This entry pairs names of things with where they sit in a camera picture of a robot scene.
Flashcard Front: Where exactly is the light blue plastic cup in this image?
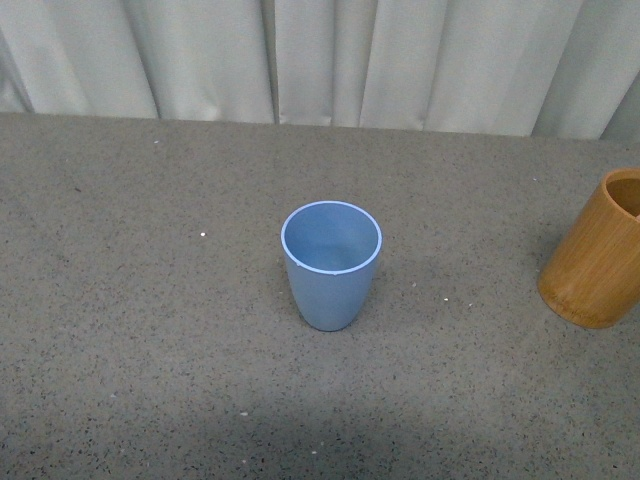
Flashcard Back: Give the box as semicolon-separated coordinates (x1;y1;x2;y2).
280;200;383;332

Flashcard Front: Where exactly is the bamboo chopstick holder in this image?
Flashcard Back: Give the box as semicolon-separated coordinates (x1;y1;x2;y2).
538;168;639;329

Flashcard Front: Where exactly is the white pleated curtain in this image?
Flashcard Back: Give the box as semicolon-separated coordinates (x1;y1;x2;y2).
1;1;639;141

